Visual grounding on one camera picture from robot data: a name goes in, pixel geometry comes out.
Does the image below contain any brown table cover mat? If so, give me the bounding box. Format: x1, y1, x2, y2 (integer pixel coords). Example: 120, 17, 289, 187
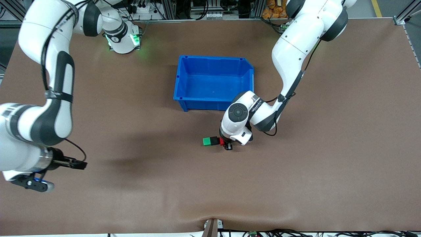
0, 18, 421, 236

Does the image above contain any metal clamp bracket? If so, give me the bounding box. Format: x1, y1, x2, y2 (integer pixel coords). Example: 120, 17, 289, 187
203, 218, 224, 237

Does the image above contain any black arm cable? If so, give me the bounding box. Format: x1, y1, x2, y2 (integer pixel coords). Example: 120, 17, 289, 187
40, 0, 87, 162
262, 38, 322, 137

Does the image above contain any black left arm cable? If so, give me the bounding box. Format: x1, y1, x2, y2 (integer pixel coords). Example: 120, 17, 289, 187
262, 38, 322, 137

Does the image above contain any bundle of black cables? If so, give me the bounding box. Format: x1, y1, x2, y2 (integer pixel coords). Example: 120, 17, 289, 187
227, 228, 421, 237

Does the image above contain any white power strip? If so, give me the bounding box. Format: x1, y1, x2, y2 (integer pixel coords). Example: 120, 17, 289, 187
130, 0, 156, 15

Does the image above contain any blue plastic storage bin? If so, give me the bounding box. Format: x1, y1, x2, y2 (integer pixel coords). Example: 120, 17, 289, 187
173, 55, 255, 112

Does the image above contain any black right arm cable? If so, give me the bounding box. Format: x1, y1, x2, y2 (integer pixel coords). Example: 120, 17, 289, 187
40, 0, 87, 162

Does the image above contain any pile of orange packets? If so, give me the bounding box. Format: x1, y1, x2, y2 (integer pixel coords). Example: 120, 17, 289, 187
262, 0, 290, 19

